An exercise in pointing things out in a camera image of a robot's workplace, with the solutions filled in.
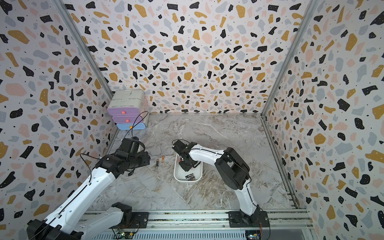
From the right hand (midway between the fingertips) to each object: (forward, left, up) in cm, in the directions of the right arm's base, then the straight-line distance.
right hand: (187, 165), depth 92 cm
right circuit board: (-34, -34, -3) cm, 48 cm away
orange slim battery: (+4, +17, -1) cm, 17 cm away
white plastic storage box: (-6, +4, +1) cm, 7 cm away
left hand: (-4, +19, +15) cm, 25 cm away
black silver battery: (-7, -1, 0) cm, 7 cm away
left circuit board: (-36, +27, -1) cm, 45 cm away
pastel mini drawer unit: (+28, +39, +20) cm, 52 cm away
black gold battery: (-6, -2, 0) cm, 6 cm away
